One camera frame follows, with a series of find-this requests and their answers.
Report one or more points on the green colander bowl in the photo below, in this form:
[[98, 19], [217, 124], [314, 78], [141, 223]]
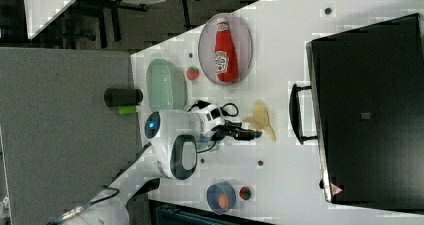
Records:
[[166, 87]]

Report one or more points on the blue cup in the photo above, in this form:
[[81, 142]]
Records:
[[213, 193]]

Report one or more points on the red strawberry near colander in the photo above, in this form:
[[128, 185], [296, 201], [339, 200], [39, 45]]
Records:
[[192, 73]]

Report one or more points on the black toaster oven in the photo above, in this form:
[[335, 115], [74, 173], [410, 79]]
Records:
[[368, 96]]

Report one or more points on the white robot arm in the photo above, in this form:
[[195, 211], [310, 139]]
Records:
[[171, 152]]

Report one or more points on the orange egg in cup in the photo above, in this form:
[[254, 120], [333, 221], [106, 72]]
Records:
[[223, 201]]

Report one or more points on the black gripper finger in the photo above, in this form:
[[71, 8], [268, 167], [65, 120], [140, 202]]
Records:
[[257, 134]]

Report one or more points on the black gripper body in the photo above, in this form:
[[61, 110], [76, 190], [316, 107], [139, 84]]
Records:
[[234, 130]]

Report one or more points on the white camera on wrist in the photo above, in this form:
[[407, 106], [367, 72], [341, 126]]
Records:
[[211, 116]]

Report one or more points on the green mug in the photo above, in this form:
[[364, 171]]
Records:
[[208, 145]]

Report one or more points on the green cap object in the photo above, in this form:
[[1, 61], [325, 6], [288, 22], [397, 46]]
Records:
[[126, 110]]

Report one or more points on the peeled yellow banana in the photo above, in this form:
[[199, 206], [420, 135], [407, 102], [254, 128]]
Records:
[[259, 120]]

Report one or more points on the red ketchup bottle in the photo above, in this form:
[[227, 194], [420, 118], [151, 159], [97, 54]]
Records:
[[225, 55]]

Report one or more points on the grey oval plate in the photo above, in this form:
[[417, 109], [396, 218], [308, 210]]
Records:
[[242, 43]]

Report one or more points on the red strawberry near cup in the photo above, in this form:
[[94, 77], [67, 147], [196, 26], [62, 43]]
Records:
[[245, 193]]

